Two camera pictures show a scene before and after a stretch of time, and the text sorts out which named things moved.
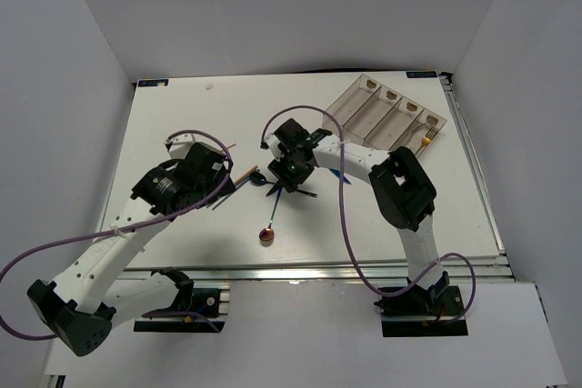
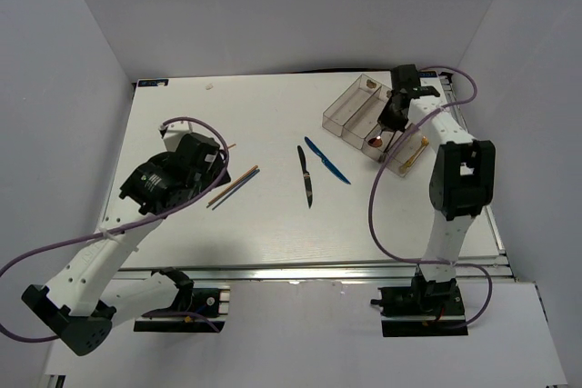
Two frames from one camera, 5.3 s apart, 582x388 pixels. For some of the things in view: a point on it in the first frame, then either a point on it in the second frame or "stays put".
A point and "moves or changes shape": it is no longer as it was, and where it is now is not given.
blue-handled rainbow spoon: [267, 233] → [376, 142]
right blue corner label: [421, 74] stays put
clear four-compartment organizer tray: [371, 114] stays put
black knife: [273, 190] moves or changes shape
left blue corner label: [151, 83] stays put
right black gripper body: [289, 171] → [389, 119]
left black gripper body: [212, 184] stays put
